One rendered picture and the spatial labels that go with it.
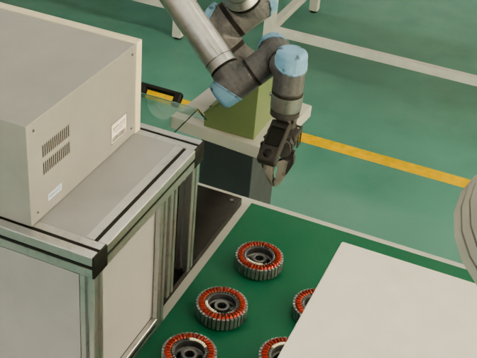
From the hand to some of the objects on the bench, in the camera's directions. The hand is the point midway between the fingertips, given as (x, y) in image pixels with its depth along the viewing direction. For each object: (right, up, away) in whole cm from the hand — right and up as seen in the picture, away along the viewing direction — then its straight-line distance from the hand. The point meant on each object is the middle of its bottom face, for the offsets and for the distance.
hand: (273, 182), depth 222 cm
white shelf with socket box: (+14, -60, -72) cm, 95 cm away
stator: (+8, -29, -26) cm, 40 cm away
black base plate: (-46, -8, -2) cm, 47 cm away
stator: (-4, -20, -13) cm, 24 cm away
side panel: (-32, -36, -41) cm, 63 cm away
